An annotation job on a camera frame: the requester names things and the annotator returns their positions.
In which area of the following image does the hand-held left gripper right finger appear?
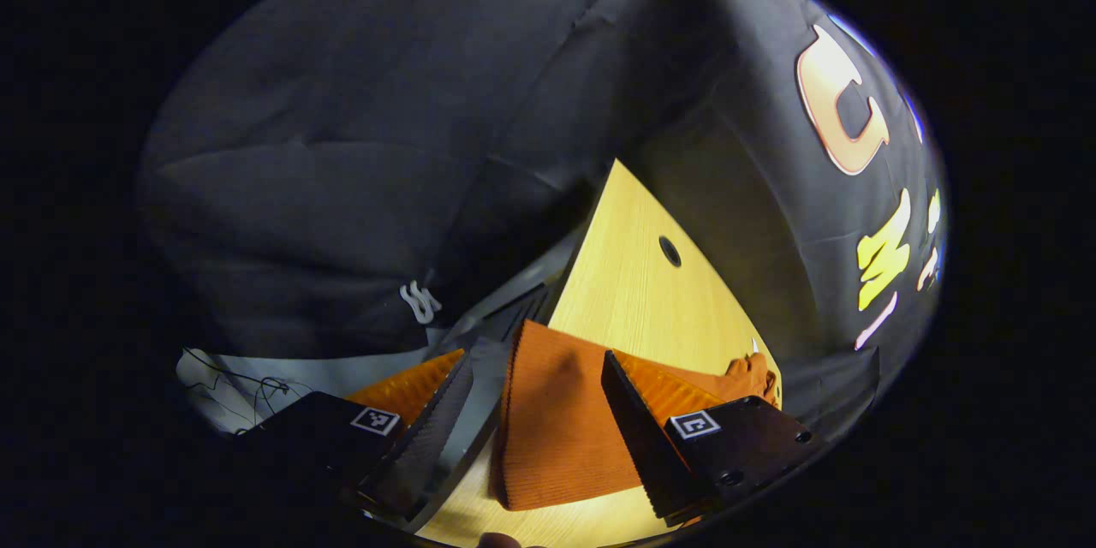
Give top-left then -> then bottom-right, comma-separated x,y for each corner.
601,349 -> 830,527

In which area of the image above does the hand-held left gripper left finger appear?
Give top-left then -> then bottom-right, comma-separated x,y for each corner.
231,348 -> 476,523

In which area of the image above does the orange knit jacket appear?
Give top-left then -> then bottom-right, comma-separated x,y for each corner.
490,319 -> 780,512

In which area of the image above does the thin black cable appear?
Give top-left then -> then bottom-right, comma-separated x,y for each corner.
180,347 -> 292,429

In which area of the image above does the white plastic hook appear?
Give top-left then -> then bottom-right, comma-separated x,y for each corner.
399,280 -> 443,325

